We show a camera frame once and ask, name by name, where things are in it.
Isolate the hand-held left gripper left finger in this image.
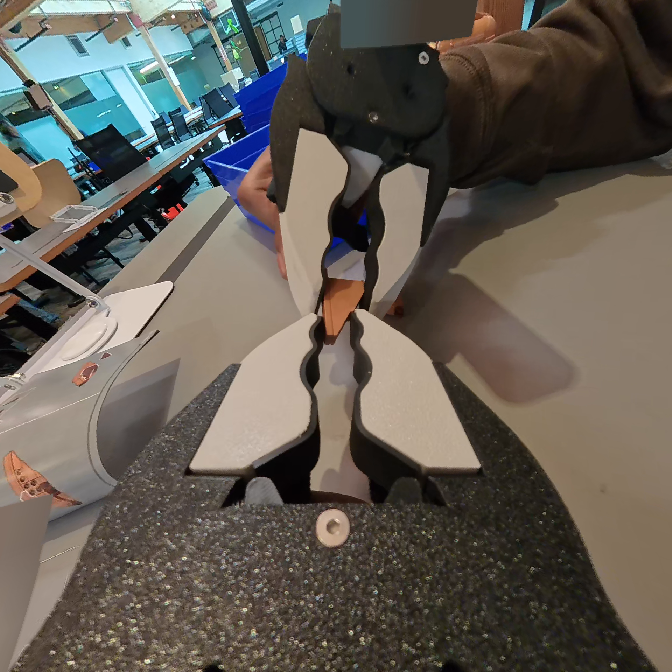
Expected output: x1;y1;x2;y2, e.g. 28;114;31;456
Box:
188;313;321;476

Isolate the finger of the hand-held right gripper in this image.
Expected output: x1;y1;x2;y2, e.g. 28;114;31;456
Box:
276;127;355;317
366;164;438;317

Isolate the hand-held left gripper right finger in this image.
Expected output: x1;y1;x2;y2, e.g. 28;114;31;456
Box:
349;310;483;476

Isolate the blue plastic bin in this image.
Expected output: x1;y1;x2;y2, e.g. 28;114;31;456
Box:
202;125;369;266
233;62;291;133

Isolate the orange toy brick assembly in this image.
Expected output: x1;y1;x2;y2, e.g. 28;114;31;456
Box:
322;277;366;344

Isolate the person's right forearm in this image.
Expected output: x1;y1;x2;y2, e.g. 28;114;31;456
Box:
438;0;672;187

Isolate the grey desk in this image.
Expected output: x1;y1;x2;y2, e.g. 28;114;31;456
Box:
0;157;672;672

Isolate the black column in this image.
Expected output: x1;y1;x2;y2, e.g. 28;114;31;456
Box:
230;0;270;77

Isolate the green neon sign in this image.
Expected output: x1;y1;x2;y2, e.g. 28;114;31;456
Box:
225;17;247;61

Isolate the silver monitor stand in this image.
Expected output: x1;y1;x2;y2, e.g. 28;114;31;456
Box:
0;231;175;380

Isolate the long wooden-edged table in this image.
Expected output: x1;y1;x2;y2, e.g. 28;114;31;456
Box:
0;125;228;295

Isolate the open instruction booklet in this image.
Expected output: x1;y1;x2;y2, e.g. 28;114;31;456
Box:
0;330;182;654

